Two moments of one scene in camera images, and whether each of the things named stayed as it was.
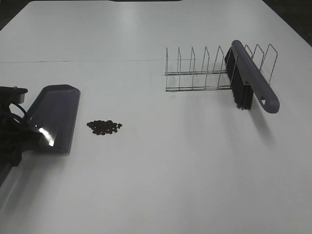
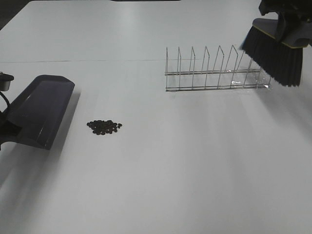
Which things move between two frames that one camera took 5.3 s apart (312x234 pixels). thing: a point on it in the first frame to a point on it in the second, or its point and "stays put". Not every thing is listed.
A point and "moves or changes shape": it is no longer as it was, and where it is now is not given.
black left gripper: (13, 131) to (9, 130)
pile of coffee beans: (101, 127) stays put
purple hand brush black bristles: (247, 80) to (283, 60)
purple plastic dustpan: (53, 115) moves or changes shape
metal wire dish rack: (215, 80) stays put
